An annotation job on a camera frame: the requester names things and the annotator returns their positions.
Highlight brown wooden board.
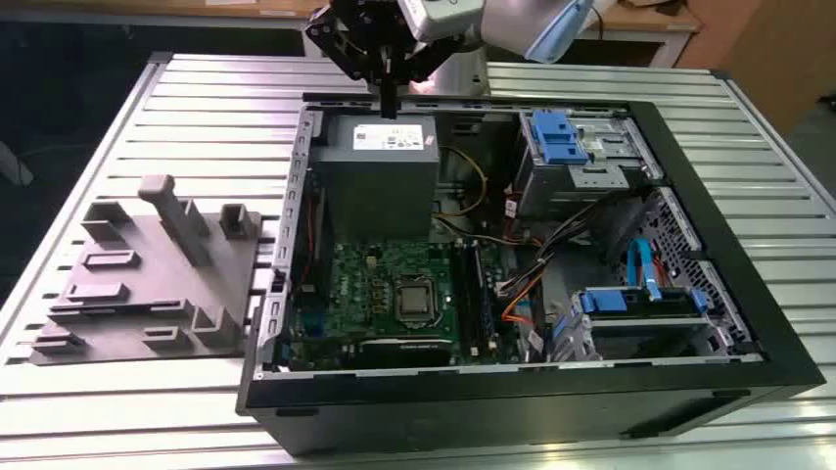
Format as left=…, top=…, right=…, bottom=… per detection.
left=674, top=0, right=836, bottom=133

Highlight grey power supply unit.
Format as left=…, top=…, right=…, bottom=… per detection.
left=306, top=113, right=440, bottom=244

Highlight grey parts rack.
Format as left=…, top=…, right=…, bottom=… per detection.
left=29, top=174, right=266, bottom=367

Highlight green motherboard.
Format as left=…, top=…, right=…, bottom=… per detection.
left=280, top=238, right=524, bottom=368

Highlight silver CPU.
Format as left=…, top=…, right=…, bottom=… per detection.
left=397, top=286, right=433, bottom=317

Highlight blue plastic drive latch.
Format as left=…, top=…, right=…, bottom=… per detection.
left=532, top=111, right=593, bottom=165

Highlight black PC case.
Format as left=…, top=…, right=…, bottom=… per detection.
left=233, top=90, right=828, bottom=459

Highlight silver drive cage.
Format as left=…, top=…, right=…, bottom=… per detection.
left=514, top=110, right=661, bottom=219

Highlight red orange power wire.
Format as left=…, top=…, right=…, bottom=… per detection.
left=656, top=257, right=688, bottom=291

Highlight black graphics card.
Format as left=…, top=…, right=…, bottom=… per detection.
left=342, top=336, right=453, bottom=369

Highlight black RAM slot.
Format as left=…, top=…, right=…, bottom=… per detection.
left=453, top=239, right=473, bottom=358
left=464, top=239, right=482, bottom=357

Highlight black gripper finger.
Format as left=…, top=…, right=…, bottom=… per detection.
left=386, top=37, right=461, bottom=121
left=302, top=5, right=389, bottom=120

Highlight black cable bundle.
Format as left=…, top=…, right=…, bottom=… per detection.
left=494, top=198, right=628, bottom=298

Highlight blue data wire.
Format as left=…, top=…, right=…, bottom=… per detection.
left=624, top=238, right=665, bottom=301

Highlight silver disk bay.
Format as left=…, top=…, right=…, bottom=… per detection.
left=553, top=288, right=752, bottom=361

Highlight grey chair leg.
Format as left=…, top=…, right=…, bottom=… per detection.
left=0, top=140, right=34, bottom=187

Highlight yellow black wire loop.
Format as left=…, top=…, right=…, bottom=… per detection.
left=430, top=145, right=490, bottom=219

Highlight blue disk carrier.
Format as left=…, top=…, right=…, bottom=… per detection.
left=582, top=287, right=709, bottom=317

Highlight metal socket cover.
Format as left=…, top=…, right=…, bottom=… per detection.
left=389, top=274, right=442, bottom=328

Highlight wooden desk white frame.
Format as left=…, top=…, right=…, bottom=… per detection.
left=0, top=0, right=332, bottom=58
left=573, top=0, right=705, bottom=70

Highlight orange yellow power wires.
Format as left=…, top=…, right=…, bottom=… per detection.
left=429, top=214, right=546, bottom=247

